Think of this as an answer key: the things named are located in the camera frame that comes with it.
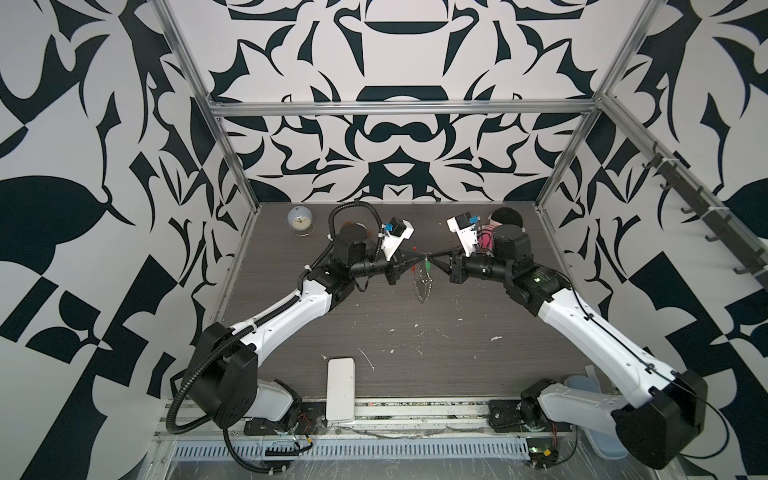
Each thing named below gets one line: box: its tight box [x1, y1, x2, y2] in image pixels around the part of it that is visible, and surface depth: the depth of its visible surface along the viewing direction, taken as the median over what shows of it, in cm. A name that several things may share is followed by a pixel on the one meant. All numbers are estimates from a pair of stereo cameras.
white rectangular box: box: [326, 357, 355, 423], surface depth 76 cm
